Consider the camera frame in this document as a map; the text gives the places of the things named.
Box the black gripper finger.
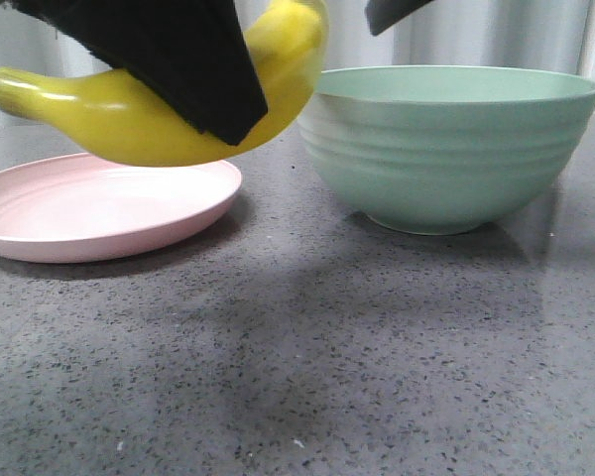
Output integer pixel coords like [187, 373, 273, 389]
[365, 0, 431, 36]
[9, 0, 268, 146]

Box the yellow plastic banana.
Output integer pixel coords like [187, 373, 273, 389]
[0, 1, 329, 167]

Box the green ribbed bowl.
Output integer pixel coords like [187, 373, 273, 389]
[297, 65, 595, 235]

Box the pink plate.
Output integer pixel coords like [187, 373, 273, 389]
[0, 153, 242, 263]

